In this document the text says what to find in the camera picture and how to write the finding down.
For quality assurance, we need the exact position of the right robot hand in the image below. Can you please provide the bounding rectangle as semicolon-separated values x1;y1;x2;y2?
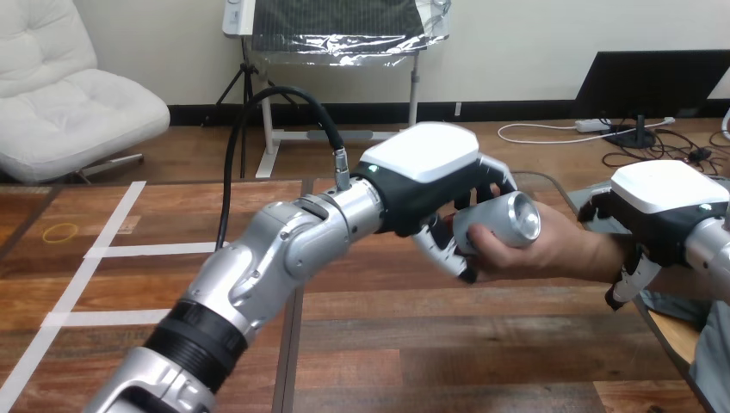
577;158;730;312

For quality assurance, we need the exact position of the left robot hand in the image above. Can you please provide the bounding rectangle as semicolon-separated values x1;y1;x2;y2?
350;120;518;285

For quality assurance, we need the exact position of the person's hand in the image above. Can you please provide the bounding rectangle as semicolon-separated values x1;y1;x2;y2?
466;183;614;285

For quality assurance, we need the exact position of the red and white drink can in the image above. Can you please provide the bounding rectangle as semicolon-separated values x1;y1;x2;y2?
453;190;542;256

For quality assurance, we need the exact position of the white power strip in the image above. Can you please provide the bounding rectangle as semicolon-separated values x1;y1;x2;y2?
574;118;613;134

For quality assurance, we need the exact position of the dark screen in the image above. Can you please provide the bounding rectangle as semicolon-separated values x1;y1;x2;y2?
569;49;730;151

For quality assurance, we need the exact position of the foil sheet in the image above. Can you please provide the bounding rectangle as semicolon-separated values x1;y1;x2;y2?
250;0;453;68

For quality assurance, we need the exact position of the black tripod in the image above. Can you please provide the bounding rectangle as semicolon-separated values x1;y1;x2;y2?
201;34;299;182

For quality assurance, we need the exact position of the white cushioned chair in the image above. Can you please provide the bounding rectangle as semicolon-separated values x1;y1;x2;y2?
0;0;171;185

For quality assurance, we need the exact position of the tangle of cables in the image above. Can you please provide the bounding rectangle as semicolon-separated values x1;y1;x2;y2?
497;115;730;176

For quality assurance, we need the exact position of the black cable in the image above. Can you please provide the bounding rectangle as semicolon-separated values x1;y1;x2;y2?
215;85;351;252

